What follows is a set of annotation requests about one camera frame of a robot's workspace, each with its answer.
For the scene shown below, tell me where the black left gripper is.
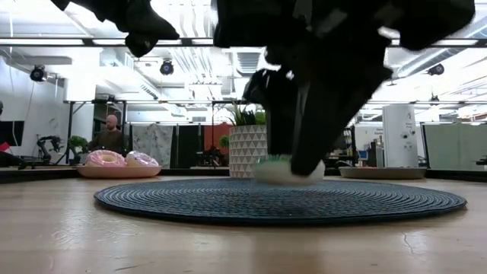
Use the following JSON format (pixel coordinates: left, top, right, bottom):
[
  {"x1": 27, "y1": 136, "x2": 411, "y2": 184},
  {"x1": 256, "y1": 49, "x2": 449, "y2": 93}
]
[{"x1": 51, "y1": 0, "x2": 181, "y2": 59}]

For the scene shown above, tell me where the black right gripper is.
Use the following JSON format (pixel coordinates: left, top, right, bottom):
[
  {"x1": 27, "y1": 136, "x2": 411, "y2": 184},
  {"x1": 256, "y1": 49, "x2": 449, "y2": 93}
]
[{"x1": 212, "y1": 0, "x2": 477, "y2": 177}]

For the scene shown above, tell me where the small green iced donut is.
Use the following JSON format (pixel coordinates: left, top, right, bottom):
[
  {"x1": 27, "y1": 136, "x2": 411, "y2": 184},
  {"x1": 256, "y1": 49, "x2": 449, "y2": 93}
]
[{"x1": 253, "y1": 154, "x2": 326, "y2": 186}]

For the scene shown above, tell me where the large purple iced donut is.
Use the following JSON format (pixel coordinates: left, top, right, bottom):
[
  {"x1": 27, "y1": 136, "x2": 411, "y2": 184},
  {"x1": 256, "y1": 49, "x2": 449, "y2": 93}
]
[{"x1": 125, "y1": 150, "x2": 161, "y2": 168}]

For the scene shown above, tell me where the large pink iced donut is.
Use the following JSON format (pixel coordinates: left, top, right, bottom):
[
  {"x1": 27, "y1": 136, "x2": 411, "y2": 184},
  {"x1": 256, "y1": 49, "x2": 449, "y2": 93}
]
[{"x1": 84, "y1": 149, "x2": 128, "y2": 168}]

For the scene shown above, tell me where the succulent in white patterned pot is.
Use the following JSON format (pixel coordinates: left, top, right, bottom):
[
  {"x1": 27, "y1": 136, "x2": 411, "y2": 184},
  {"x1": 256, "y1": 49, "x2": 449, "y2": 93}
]
[{"x1": 227, "y1": 100, "x2": 269, "y2": 179}]

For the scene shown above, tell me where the grey plate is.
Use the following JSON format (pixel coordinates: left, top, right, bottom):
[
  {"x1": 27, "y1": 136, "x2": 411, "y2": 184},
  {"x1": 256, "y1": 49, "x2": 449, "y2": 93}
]
[{"x1": 338, "y1": 166, "x2": 428, "y2": 180}]

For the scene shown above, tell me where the white column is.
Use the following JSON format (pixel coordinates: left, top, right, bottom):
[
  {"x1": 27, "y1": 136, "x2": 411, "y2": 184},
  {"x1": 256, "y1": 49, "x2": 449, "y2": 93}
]
[{"x1": 382, "y1": 104, "x2": 419, "y2": 168}]

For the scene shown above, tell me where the person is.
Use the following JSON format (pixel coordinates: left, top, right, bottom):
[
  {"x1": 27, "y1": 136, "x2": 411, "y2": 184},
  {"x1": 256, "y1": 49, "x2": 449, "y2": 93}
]
[{"x1": 88, "y1": 113, "x2": 127, "y2": 156}]

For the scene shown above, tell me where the green background plant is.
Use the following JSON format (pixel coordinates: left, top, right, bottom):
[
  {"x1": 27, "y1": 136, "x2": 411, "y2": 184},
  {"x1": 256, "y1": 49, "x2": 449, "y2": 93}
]
[{"x1": 68, "y1": 135, "x2": 89, "y2": 154}]

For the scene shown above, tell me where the round dark woven placemat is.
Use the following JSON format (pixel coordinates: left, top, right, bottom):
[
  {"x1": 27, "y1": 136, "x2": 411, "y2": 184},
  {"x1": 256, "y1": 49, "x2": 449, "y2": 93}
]
[{"x1": 94, "y1": 177, "x2": 468, "y2": 226}]

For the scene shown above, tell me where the pink plate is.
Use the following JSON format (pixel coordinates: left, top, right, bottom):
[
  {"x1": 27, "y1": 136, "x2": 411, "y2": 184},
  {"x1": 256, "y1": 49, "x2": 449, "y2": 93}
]
[{"x1": 77, "y1": 164, "x2": 163, "y2": 180}]

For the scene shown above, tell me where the green partition panel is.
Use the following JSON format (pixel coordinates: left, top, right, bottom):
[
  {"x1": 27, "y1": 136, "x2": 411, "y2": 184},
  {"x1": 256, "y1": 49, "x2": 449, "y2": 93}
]
[{"x1": 422, "y1": 123, "x2": 487, "y2": 171}]

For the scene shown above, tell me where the black wall screen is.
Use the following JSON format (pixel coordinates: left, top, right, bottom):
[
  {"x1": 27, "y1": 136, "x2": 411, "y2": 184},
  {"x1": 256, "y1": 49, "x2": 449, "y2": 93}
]
[{"x1": 0, "y1": 120, "x2": 25, "y2": 148}]

